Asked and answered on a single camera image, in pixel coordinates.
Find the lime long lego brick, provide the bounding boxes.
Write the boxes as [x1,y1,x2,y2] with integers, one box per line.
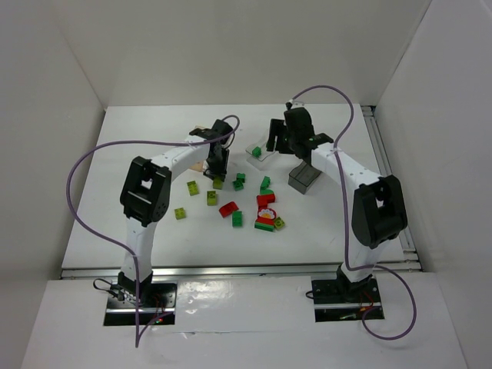
[212,176,224,190]

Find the green lego brick carried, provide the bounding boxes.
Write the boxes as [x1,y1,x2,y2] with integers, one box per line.
[251,147,262,158]

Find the red L-shaped lego brick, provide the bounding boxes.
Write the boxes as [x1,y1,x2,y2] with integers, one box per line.
[256,193,276,209]

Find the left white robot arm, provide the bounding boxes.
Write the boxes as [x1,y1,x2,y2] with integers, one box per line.
[118,119,234,301]

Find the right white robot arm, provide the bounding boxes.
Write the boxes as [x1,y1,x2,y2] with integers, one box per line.
[266,104,407,298]

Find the orange transparent container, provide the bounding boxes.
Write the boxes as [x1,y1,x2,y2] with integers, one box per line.
[188,125,210,173]

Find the green lego brick studs up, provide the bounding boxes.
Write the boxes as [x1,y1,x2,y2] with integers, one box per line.
[236,173,246,183]

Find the green lego brick upside down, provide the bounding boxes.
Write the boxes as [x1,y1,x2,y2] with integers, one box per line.
[233,180,244,191]

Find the clear transparent container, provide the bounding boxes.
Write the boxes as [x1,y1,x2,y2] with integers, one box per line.
[245,131,277,171]

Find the red sloped lego brick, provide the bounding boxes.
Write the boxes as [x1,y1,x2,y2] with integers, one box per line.
[219,201,239,218]

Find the dark grey transparent container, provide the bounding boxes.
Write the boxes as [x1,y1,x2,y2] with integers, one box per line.
[288,161,321,194]

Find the green curved lego brick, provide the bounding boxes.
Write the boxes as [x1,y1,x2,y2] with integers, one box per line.
[260,176,271,194]

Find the red flower lego block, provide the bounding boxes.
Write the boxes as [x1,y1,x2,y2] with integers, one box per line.
[254,208,277,232]

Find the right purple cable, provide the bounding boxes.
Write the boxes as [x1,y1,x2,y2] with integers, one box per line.
[284,85,419,340]

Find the purple cable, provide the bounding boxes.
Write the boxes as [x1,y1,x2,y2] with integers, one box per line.
[66,114,241,349]
[284,85,419,340]

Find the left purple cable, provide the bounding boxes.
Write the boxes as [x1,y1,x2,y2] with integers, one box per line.
[66,114,241,349]

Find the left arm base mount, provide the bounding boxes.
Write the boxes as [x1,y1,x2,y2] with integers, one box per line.
[103,282,178,327]

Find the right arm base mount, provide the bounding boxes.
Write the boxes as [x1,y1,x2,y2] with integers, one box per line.
[305,278,384,323]

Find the aluminium rail right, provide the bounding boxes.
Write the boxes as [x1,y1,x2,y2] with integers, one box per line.
[361,105,423,272]

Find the aluminium rail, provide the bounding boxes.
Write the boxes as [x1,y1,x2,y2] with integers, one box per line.
[60,261,424,281]
[361,105,423,272]

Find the aluminium rail front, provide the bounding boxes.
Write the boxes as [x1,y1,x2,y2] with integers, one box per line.
[60,261,424,281]

